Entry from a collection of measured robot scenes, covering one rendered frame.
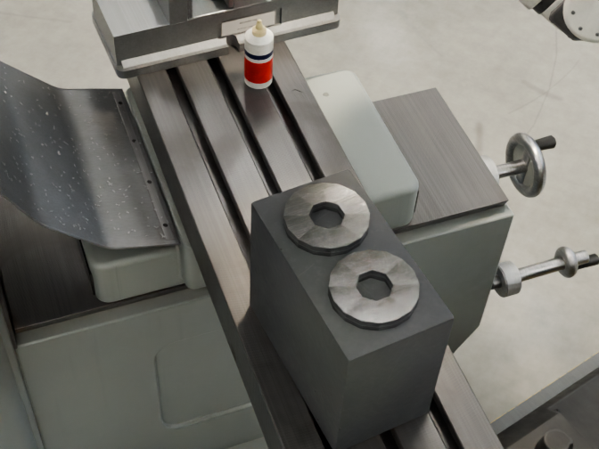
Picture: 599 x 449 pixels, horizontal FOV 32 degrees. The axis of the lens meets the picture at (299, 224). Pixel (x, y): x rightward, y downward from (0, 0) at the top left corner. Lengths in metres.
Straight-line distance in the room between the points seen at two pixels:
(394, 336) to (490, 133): 1.82
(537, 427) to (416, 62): 1.60
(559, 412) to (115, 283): 0.67
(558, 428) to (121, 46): 0.82
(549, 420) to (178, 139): 0.66
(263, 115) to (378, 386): 0.53
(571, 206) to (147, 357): 1.37
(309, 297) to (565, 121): 1.92
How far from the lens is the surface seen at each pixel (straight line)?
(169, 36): 1.52
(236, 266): 1.28
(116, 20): 1.52
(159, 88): 1.50
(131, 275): 1.46
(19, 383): 1.56
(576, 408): 1.61
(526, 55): 3.05
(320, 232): 1.06
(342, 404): 1.06
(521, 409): 1.81
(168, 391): 1.73
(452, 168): 1.70
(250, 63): 1.47
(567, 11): 1.27
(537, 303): 2.46
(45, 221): 1.32
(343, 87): 1.67
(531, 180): 1.86
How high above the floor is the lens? 1.92
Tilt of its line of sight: 50 degrees down
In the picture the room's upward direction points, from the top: 4 degrees clockwise
